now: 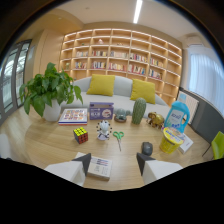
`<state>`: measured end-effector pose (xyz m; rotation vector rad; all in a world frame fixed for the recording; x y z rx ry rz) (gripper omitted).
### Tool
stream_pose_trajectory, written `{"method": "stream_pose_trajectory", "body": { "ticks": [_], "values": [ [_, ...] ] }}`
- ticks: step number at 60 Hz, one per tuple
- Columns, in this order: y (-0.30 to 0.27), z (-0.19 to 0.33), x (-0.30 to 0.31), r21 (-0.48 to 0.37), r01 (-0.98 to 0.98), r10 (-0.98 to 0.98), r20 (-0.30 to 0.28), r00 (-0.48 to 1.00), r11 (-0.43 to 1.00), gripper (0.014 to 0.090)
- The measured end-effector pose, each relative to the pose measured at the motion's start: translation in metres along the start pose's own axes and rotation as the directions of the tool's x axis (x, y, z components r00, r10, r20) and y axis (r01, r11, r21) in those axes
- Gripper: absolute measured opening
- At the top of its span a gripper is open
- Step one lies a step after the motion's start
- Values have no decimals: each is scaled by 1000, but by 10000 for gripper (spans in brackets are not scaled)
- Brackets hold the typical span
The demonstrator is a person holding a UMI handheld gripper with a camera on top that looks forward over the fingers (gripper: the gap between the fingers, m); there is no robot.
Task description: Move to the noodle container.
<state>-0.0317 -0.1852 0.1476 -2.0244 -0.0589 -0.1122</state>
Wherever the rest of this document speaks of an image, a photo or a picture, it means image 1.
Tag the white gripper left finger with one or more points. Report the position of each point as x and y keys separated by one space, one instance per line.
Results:
x=68 y=170

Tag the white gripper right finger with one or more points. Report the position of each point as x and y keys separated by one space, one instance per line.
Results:
x=156 y=169

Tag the yellow noodle cup container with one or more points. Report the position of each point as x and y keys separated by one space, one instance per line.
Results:
x=171 y=140

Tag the grey computer mouse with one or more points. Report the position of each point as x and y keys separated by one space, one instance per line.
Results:
x=147 y=148

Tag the rubik's cube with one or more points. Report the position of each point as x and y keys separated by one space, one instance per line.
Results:
x=80 y=135

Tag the white flat box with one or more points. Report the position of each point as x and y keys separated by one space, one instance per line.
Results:
x=186 y=143

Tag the gold elephant figurine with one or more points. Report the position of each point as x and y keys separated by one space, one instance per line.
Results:
x=155 y=119

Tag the colourful picture book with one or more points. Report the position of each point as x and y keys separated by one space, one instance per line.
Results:
x=73 y=116

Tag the blue detergent bottle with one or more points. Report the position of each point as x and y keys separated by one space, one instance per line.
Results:
x=177 y=116

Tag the green cactus ornament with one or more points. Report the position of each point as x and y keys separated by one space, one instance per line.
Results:
x=139 y=111

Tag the small grey-green elephant figurine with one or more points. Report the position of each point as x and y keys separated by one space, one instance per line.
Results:
x=121 y=114

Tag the lime green chair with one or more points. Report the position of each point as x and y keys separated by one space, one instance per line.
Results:
x=218 y=145

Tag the purple box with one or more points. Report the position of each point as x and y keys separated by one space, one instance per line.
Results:
x=101 y=111

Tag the yellow cushion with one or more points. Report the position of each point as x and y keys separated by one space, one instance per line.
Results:
x=101 y=84
x=143 y=90

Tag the green potted plant white pot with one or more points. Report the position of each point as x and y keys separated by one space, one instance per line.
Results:
x=49 y=91

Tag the grey sofa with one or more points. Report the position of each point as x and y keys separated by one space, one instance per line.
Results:
x=120 y=96

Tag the glass door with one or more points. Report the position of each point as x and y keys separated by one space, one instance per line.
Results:
x=13 y=78

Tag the wooden bookshelf with books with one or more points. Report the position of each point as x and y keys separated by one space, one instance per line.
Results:
x=121 y=58

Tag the ceiling strip light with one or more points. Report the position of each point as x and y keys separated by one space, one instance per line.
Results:
x=137 y=10

